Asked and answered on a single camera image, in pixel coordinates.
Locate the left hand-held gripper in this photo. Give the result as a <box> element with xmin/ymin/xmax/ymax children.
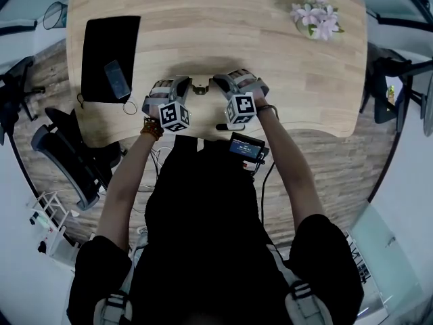
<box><xmin>141</xmin><ymin>75</ymin><xmax>191</xmax><ymax>135</ymax></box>

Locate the white cable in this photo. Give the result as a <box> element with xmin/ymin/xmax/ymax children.
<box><xmin>131</xmin><ymin>147</ymin><xmax>164</xmax><ymax>213</ymax></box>

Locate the person's right hand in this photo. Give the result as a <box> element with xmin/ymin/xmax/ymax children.
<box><xmin>229</xmin><ymin>68</ymin><xmax>270</xmax><ymax>102</ymax></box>

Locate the person's black clothing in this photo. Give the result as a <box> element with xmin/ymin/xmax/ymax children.
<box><xmin>67</xmin><ymin>135</ymin><xmax>365</xmax><ymax>325</ymax></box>

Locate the small metal clip object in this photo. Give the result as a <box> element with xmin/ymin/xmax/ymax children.
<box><xmin>190</xmin><ymin>76</ymin><xmax>215</xmax><ymax>95</ymax></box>

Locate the black mesh wastebasket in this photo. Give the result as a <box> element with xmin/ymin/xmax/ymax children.
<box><xmin>43</xmin><ymin>1</ymin><xmax>69</xmax><ymax>31</ymax></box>

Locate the orange bead bracelet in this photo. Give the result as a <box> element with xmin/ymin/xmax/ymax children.
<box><xmin>140</xmin><ymin>116</ymin><xmax>165</xmax><ymax>142</ymax></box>

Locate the person's left hand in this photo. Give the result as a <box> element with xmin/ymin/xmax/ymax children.
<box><xmin>150</xmin><ymin>79</ymin><xmax>177</xmax><ymax>98</ymax></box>

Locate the black recorder cable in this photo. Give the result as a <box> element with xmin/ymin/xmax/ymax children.
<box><xmin>259</xmin><ymin>162</ymin><xmax>276</xmax><ymax>223</ymax></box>

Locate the person's right forearm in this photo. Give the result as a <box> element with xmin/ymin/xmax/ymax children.
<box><xmin>256</xmin><ymin>108</ymin><xmax>324</xmax><ymax>232</ymax></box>

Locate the grey shoulder strap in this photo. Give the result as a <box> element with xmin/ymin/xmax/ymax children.
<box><xmin>283</xmin><ymin>281</ymin><xmax>334</xmax><ymax>325</ymax></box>
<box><xmin>93</xmin><ymin>289</ymin><xmax>133</xmax><ymax>325</ymax></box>

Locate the wooden desk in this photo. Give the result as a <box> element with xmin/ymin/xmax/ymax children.
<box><xmin>0</xmin><ymin>0</ymin><xmax>433</xmax><ymax>64</ymax></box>

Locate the person's left forearm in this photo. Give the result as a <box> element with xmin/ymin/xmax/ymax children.
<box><xmin>97</xmin><ymin>132</ymin><xmax>160</xmax><ymax>250</ymax></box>

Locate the black recorder with screen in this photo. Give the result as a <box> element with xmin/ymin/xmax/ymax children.
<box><xmin>229</xmin><ymin>131</ymin><xmax>271</xmax><ymax>171</ymax></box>

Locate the black pouch cord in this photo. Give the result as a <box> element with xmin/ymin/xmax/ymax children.
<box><xmin>76</xmin><ymin>93</ymin><xmax>138</xmax><ymax>116</ymax></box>

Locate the dark smartphone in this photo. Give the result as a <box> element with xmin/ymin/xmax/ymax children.
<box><xmin>104</xmin><ymin>59</ymin><xmax>132</xmax><ymax>100</ymax></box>

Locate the black mesh office chair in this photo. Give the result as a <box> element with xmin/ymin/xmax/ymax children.
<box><xmin>30</xmin><ymin>106</ymin><xmax>122</xmax><ymax>211</ymax></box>
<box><xmin>0</xmin><ymin>58</ymin><xmax>47</xmax><ymax>146</ymax></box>

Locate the frosted glass door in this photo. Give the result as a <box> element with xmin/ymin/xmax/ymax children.
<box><xmin>344</xmin><ymin>203</ymin><xmax>424</xmax><ymax>318</ymax></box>

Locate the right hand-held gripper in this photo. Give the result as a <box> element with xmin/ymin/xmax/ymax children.
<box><xmin>212</xmin><ymin>72</ymin><xmax>270</xmax><ymax>131</ymax></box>

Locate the black mouse pad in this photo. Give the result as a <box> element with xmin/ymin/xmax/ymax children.
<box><xmin>81</xmin><ymin>15</ymin><xmax>141</xmax><ymax>105</ymax></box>

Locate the white rack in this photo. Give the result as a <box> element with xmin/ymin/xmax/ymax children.
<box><xmin>26</xmin><ymin>191</ymin><xmax>81</xmax><ymax>257</ymax></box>

